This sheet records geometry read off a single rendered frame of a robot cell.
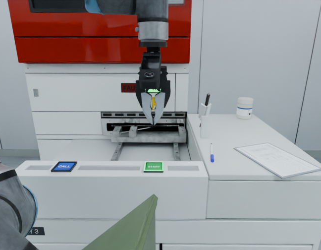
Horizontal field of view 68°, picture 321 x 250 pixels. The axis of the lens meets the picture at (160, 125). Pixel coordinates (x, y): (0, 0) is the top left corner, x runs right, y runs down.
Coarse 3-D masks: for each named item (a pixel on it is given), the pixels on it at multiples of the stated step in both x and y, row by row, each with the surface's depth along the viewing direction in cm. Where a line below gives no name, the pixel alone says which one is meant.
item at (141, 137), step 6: (126, 132) 121; (138, 132) 121; (144, 132) 121; (150, 132) 121; (156, 132) 121; (162, 132) 121; (168, 132) 121; (174, 132) 121; (114, 138) 115; (120, 138) 115; (126, 138) 115; (132, 138) 115; (138, 138) 115; (144, 138) 115; (150, 138) 115; (156, 138) 115; (162, 138) 115; (168, 138) 115; (174, 138) 115; (180, 138) 115
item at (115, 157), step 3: (120, 144) 114; (123, 144) 119; (117, 147) 110; (120, 147) 110; (117, 150) 107; (120, 150) 110; (114, 153) 104; (117, 153) 104; (120, 153) 110; (114, 156) 101; (117, 156) 103; (111, 159) 98; (114, 159) 98; (117, 159) 103
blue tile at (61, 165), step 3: (60, 165) 69; (63, 165) 69; (66, 165) 69; (69, 165) 69; (72, 165) 69; (57, 168) 68; (60, 168) 68; (63, 168) 68; (66, 168) 68; (69, 168) 68
